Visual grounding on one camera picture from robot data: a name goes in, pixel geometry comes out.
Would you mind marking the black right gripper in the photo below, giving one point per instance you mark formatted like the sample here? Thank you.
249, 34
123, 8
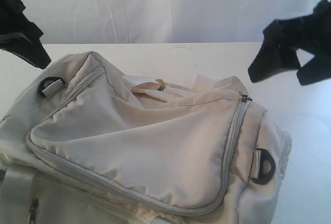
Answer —
282, 39

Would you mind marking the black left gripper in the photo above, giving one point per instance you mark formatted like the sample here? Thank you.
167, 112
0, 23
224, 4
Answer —
21, 37

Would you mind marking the white backdrop curtain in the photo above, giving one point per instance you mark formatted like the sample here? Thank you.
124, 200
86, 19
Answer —
159, 21

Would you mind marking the beige duffel bag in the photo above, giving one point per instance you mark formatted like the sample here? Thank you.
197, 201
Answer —
85, 143

